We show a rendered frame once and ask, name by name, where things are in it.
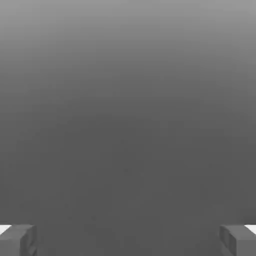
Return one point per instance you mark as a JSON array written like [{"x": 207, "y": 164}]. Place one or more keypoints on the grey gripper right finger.
[{"x": 240, "y": 240}]

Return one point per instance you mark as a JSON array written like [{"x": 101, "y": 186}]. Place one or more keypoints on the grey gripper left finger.
[{"x": 16, "y": 240}]

